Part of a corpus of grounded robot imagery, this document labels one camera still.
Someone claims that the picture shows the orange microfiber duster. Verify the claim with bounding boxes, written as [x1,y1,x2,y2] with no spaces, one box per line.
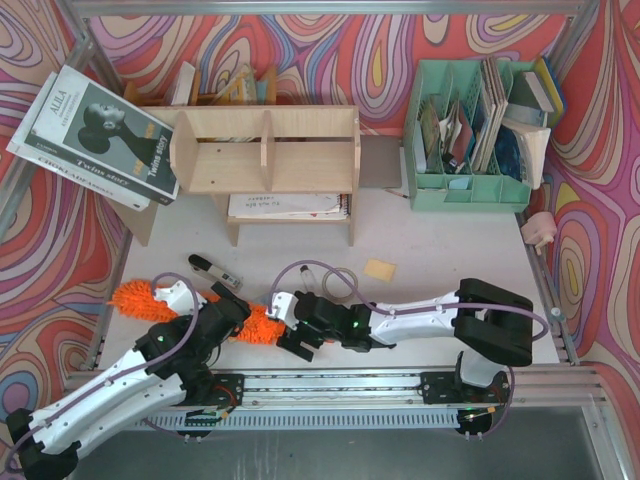
[110,279,337,348]

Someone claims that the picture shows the black and white stapler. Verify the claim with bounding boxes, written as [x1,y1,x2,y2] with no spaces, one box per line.
[188,254,242,292]

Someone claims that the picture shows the white marker black cap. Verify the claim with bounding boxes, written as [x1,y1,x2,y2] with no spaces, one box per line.
[299,264,318,293]

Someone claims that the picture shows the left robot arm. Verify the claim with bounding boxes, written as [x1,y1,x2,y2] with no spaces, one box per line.
[6,278,251,479]

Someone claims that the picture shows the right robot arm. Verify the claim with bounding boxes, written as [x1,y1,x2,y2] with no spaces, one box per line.
[267,278,534,388]

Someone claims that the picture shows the wooden bookshelf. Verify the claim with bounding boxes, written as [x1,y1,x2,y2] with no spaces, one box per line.
[147,105,361,244]

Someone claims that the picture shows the yellow sticky note pad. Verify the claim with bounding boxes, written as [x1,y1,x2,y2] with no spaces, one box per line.
[363,258,396,283]

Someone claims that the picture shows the spiral notebook on lower shelf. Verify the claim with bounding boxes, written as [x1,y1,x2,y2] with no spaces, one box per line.
[227,193,351,220]

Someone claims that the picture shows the pencil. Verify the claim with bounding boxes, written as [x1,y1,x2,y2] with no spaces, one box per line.
[384,189,410,199]

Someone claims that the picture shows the grey brown mat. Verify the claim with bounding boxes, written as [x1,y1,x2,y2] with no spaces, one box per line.
[359,135,402,189]

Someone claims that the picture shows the green desk organizer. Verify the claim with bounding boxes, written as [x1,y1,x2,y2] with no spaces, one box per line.
[403,59,531,213]

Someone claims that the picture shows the Twins story magazine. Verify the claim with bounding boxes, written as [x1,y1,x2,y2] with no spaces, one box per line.
[17,65,179,205]

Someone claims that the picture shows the open book beside organizer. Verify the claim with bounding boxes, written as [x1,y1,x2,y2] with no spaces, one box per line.
[495,117,551,190]

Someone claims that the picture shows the blue yellow book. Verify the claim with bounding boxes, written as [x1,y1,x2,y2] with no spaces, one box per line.
[509,57,566,129]

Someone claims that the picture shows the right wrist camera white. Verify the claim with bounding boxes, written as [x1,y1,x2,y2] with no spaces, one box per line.
[267,291,298,323]

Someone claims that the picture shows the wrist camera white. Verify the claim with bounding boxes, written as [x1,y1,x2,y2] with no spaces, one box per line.
[267,291,298,323]
[153,280,207,316]

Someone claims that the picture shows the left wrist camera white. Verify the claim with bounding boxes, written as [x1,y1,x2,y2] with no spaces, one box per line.
[153,280,207,316]

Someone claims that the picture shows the tape ring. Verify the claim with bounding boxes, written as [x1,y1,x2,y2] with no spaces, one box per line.
[321,266,359,302]

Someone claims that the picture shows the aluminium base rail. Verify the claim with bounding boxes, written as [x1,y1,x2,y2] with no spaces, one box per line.
[59,369,611,416]

